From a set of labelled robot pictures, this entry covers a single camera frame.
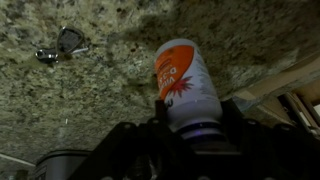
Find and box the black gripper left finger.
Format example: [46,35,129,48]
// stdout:
[153,100,172,134]

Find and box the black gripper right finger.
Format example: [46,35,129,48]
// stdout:
[221,99,244,134]

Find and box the white orange vitamin bottle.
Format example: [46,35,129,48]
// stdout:
[154,39,225,141]

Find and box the dark pot on counter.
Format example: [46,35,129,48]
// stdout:
[34,150,90,180]

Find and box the car key fob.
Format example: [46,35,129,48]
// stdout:
[35,26,88,64]

